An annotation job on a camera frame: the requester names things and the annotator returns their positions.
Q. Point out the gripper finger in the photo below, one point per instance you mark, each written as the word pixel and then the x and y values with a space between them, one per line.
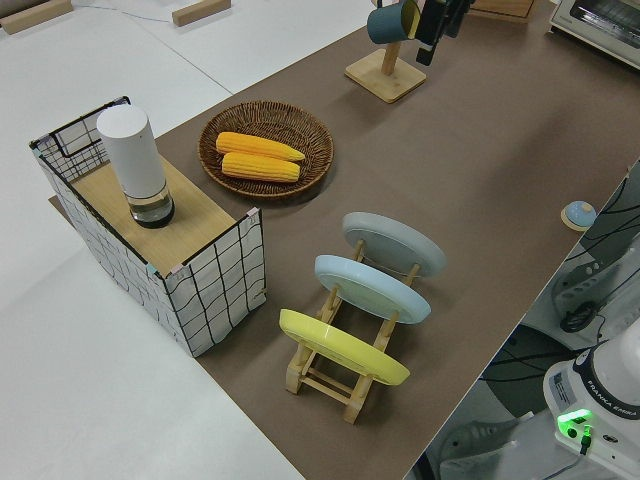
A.
pixel 431 30
pixel 456 15

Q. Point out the gray plate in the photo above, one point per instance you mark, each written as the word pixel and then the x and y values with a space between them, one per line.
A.
pixel 400 245

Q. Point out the light blue plate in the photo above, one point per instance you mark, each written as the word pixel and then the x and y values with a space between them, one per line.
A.
pixel 370 290

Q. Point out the yellow plate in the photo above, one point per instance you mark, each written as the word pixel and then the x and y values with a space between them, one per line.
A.
pixel 340 350

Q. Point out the low wooden plate rack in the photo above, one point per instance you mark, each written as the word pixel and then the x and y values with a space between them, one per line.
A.
pixel 295 374

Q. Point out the wooden drawer cabinet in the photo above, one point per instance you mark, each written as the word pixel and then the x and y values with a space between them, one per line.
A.
pixel 500 7

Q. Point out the teal mug yellow inside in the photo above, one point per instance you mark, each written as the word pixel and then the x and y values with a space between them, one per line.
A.
pixel 385 22

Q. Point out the wooden mug tree stand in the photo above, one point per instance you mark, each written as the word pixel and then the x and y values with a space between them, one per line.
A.
pixel 385 77

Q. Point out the brown table mat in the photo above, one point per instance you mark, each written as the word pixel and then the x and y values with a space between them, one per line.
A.
pixel 450 150

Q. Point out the white toaster oven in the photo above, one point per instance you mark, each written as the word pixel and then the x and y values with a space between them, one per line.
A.
pixel 600 20

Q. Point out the round wicker basket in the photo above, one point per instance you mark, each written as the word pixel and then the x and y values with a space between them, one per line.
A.
pixel 265 117

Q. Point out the yellow corn cob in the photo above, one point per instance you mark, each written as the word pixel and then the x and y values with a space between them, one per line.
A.
pixel 260 167
pixel 260 146

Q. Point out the plain wooden block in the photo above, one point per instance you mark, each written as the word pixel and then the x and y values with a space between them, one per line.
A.
pixel 200 12
pixel 30 15

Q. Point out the blue dome call bell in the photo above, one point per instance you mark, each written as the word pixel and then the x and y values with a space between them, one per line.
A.
pixel 580 212

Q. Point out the grey robot mounting stand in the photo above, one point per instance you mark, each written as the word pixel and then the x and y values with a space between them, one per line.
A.
pixel 570 295

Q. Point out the wooden shelf board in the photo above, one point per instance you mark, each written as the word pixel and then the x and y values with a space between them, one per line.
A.
pixel 190 220

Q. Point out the white cylinder bottle glass base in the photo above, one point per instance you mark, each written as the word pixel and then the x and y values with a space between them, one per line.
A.
pixel 132 150

